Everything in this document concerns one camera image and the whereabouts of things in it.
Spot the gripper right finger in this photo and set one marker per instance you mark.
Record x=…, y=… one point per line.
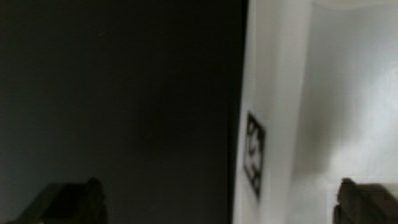
x=366, y=203

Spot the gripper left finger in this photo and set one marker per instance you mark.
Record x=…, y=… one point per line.
x=68, y=204

